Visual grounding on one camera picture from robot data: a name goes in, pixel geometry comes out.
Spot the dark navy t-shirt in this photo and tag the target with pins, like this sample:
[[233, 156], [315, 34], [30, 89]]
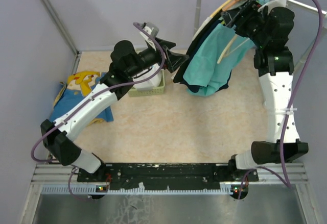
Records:
[[195, 45]]

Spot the teal t-shirt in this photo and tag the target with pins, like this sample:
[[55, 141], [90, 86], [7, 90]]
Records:
[[210, 68]]

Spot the yellow hanger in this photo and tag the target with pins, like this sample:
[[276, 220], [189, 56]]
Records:
[[215, 12]]

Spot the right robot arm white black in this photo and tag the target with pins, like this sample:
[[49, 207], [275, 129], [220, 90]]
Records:
[[268, 27]]

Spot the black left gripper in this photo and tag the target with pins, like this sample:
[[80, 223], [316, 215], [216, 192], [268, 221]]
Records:
[[173, 60]]

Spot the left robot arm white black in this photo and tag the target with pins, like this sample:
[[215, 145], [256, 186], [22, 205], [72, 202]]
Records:
[[58, 136]]

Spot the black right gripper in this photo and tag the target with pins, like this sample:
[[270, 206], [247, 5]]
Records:
[[239, 17]]

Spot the black t-shirt white trim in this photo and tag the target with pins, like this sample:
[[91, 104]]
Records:
[[201, 27]]

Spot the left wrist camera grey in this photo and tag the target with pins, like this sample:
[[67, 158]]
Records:
[[149, 29]]

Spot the light green plastic basket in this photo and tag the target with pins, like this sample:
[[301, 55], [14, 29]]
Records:
[[157, 90]]

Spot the cream hanger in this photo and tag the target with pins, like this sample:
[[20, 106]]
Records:
[[227, 50]]

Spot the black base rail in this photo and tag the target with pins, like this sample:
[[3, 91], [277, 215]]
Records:
[[164, 178]]

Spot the metal clothes rack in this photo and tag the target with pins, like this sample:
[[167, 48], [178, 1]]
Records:
[[289, 2]]

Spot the blue Pikachu t-shirt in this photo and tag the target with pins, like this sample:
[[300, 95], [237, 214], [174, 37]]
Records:
[[73, 91]]

